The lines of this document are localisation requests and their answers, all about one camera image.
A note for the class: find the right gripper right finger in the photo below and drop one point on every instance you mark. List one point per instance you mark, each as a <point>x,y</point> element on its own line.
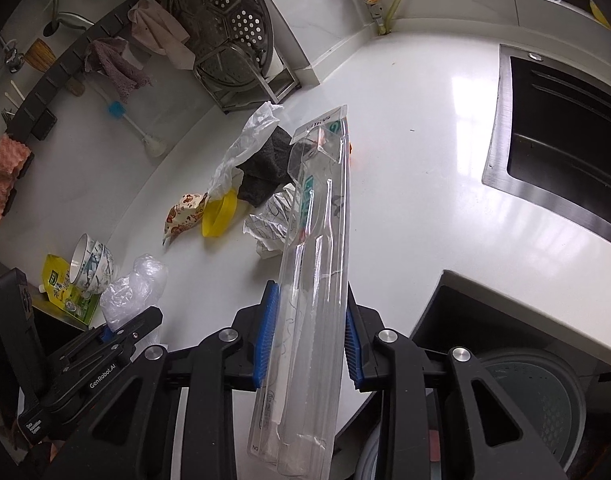
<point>482,433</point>

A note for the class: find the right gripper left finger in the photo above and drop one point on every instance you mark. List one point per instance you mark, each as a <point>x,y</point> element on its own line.
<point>129,433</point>

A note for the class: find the clear toothbrush blister package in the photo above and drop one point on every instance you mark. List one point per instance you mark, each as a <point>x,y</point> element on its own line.
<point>294,422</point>

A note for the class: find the clear plastic bag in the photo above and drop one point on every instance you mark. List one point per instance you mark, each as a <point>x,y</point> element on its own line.
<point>133,293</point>

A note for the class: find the black terry cloth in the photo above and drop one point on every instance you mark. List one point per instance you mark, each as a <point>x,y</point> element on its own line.
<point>267,170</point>

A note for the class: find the black kitchen sink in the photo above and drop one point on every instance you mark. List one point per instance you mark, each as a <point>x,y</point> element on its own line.
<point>551,139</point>

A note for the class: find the yellow green package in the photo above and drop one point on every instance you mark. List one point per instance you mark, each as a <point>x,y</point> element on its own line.
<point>77,303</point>

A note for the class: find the lower floral ceramic bowl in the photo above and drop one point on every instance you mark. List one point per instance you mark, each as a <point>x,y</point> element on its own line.
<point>104,275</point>

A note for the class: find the floral ceramic bowl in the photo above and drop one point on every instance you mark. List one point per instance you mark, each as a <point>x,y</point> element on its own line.
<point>104,275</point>
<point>85,261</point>

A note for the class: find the crumpled printed white paper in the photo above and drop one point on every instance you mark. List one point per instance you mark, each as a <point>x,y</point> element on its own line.
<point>268,225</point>

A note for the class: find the yellow plastic container lid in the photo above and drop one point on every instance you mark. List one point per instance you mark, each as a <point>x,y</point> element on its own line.
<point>218,214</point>

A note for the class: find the red white snack bag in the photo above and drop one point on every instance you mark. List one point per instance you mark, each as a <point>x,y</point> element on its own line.
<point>184,215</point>

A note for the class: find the pink sponge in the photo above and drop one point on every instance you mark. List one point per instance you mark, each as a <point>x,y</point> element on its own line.
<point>14,156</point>

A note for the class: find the translucent white plastic bag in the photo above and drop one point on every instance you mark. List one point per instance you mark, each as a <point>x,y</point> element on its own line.
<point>257,130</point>

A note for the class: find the stainless steel dish rack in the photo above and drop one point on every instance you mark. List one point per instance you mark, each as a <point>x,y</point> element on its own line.
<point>235,82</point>

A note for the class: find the mauve hanging cloth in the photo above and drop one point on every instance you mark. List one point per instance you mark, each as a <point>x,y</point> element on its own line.
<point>105,57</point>

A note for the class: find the gas valve with orange knob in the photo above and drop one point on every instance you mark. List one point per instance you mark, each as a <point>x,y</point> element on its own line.
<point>376,11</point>

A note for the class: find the perforated steel steamer tray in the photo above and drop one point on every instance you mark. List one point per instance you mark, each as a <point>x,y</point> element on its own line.
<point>214,23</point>

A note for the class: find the white bottle brush blue handle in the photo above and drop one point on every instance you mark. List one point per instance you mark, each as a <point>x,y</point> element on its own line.
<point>154,147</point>

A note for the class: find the black wall hook rail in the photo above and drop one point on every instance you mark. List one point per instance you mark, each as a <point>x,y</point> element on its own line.
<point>34,117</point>

